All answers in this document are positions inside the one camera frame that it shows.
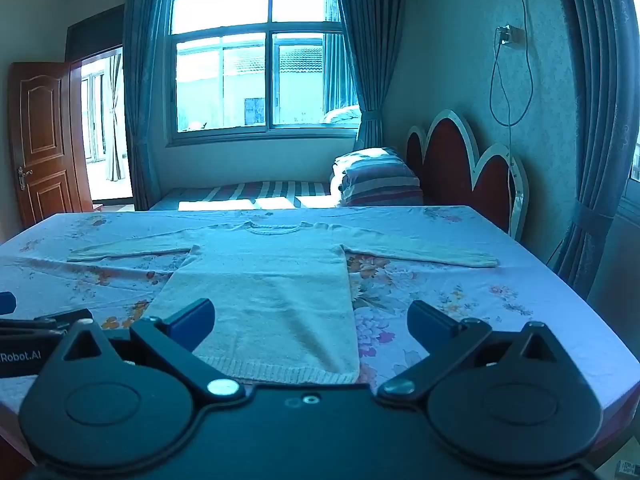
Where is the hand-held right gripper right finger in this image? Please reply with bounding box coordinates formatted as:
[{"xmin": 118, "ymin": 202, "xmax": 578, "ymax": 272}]
[{"xmin": 377, "ymin": 300, "xmax": 576, "ymax": 403}]

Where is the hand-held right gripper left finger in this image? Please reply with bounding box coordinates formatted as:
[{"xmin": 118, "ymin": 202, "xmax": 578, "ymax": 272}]
[{"xmin": 47, "ymin": 298, "xmax": 246, "ymax": 403}]

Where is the white knit sweater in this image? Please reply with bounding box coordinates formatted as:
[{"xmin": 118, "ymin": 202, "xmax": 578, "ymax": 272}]
[{"xmin": 66, "ymin": 220, "xmax": 500, "ymax": 386}]

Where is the floral bed sheet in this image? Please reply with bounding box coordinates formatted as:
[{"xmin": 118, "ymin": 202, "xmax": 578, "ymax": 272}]
[{"xmin": 0, "ymin": 205, "xmax": 640, "ymax": 441}]

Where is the striped mattress sheet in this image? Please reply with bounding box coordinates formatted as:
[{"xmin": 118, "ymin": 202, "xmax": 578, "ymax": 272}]
[{"xmin": 150, "ymin": 180, "xmax": 333, "ymax": 211}]

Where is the folded striped quilt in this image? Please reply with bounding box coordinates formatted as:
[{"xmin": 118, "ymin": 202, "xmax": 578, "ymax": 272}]
[{"xmin": 330, "ymin": 147, "xmax": 423, "ymax": 207}]

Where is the brown wooden door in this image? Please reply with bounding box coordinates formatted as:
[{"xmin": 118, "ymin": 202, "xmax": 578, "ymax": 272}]
[{"xmin": 9, "ymin": 61, "xmax": 93, "ymax": 231}]

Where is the red and white headboard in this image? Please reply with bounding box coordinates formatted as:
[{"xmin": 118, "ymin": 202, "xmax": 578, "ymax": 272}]
[{"xmin": 405, "ymin": 109, "xmax": 530, "ymax": 241}]

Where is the balcony window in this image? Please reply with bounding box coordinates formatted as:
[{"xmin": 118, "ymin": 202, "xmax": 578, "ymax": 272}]
[{"xmin": 81, "ymin": 50, "xmax": 132, "ymax": 201}]

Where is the light folded bedding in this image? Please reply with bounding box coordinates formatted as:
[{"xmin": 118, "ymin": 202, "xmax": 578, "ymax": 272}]
[{"xmin": 320, "ymin": 105, "xmax": 361, "ymax": 126}]

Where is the blue curtain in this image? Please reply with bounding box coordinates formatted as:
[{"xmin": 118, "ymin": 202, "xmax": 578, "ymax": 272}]
[
  {"xmin": 332, "ymin": 0, "xmax": 408, "ymax": 153},
  {"xmin": 547, "ymin": 0, "xmax": 640, "ymax": 301},
  {"xmin": 122, "ymin": 0, "xmax": 168, "ymax": 211}
]

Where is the sliding glass window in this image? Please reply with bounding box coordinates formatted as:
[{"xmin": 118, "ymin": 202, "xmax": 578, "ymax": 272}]
[{"xmin": 165, "ymin": 0, "xmax": 361, "ymax": 136}]

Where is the wall power socket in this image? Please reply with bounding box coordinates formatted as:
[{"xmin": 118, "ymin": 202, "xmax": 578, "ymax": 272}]
[{"xmin": 495, "ymin": 24, "xmax": 526, "ymax": 48}]

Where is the dark hanging cable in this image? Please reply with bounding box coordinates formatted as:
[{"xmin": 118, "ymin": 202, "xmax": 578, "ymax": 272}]
[{"xmin": 490, "ymin": 0, "xmax": 537, "ymax": 128}]

